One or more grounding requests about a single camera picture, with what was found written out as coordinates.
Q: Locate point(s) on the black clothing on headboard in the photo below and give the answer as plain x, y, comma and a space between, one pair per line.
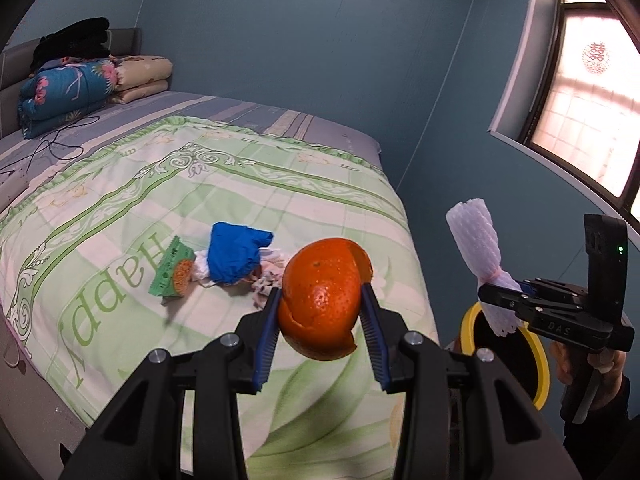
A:
83, 39

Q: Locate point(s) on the orange peel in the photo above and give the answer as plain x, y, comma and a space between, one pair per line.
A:
320, 301

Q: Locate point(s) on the blue floral folded blanket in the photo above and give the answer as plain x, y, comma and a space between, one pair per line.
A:
63, 91

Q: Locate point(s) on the green floral quilt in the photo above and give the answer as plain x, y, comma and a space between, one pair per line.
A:
166, 237

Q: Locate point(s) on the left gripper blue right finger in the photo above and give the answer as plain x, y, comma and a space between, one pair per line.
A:
370, 319

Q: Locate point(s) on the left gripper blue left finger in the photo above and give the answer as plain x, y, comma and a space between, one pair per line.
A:
268, 339

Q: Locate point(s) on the blue plastic glove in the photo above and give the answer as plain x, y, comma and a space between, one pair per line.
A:
233, 251

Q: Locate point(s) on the green snack packet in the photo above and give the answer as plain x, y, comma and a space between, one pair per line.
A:
173, 274

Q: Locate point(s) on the window with brown frame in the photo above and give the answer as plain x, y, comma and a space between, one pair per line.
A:
586, 114

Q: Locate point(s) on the beige folded blanket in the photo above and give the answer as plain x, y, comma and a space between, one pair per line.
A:
139, 76

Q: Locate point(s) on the yellow rimmed trash bin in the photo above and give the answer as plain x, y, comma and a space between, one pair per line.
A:
522, 352

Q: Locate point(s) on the pink white crumpled cloth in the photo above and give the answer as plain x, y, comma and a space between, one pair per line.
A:
260, 281

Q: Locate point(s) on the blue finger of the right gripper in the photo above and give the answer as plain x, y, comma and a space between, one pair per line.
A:
526, 287

